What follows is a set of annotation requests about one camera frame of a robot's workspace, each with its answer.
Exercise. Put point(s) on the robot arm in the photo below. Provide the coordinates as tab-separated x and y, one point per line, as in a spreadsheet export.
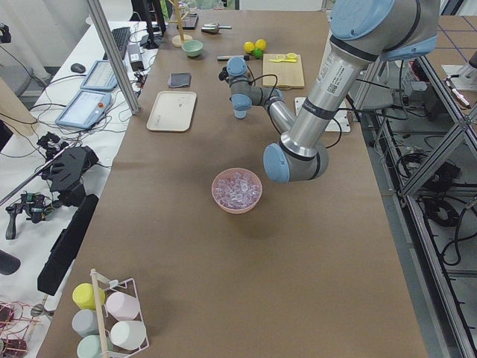
361	33

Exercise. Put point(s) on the clear ice cubes pile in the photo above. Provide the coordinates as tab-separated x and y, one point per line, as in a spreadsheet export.
237	192

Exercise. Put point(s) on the light blue cup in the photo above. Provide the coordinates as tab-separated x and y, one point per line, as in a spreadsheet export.
240	114

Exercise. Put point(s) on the wooden cup tree stand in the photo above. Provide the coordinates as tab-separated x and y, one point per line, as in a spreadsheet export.
180	12

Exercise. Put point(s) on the pink cup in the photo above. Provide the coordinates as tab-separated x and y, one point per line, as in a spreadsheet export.
122	307

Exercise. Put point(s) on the white cup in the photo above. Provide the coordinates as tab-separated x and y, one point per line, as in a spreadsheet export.
128	335

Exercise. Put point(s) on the yellow cup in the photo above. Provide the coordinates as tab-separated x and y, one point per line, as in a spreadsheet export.
83	296

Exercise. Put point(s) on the grey cup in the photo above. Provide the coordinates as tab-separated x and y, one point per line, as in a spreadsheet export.
85	323

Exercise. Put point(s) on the mint cup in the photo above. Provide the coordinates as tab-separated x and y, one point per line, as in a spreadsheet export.
89	347

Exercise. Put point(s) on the pink bowl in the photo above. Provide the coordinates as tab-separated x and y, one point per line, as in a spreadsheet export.
227	173

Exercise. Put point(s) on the cream rabbit tray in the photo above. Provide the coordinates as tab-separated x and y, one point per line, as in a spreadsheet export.
172	111

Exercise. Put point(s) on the wooden cutting board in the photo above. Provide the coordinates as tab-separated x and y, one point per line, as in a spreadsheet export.
282	75

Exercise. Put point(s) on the grey folded cloth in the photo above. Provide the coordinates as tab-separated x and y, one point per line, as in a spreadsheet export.
179	80

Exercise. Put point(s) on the steel muddler black tip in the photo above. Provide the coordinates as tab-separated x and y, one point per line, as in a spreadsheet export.
222	58

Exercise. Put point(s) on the green lime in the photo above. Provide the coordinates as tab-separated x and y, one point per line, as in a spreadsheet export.
257	53

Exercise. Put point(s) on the upper yellow lemon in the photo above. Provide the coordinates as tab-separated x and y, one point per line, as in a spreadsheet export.
249	47

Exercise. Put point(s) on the yellow lemon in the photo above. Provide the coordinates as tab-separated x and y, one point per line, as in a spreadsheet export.
249	47
260	44

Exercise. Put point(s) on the lower yellow lemon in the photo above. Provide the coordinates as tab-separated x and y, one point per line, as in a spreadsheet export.
260	44

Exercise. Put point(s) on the green bowl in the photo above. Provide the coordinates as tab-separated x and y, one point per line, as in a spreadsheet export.
192	48

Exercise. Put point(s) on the steel scoop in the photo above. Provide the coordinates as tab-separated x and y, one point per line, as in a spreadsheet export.
214	28

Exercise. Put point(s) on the near teach pendant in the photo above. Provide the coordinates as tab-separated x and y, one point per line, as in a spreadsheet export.
85	109

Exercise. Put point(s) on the teach pendant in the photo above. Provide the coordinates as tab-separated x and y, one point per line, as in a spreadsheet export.
100	77
85	109

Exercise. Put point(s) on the far teach pendant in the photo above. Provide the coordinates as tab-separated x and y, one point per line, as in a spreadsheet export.
100	77

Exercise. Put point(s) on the black keyboard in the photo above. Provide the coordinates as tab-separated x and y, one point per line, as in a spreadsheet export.
121	37

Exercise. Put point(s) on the computer mouse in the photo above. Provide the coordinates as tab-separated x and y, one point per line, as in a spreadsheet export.
78	68

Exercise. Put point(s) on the aluminium frame post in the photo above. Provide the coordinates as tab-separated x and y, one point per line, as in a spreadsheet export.
102	27

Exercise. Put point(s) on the black picture frame tray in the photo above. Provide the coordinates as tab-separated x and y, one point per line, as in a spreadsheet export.
190	22

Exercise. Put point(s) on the white wire cup rack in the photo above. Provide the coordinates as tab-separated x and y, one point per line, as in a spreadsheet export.
103	287

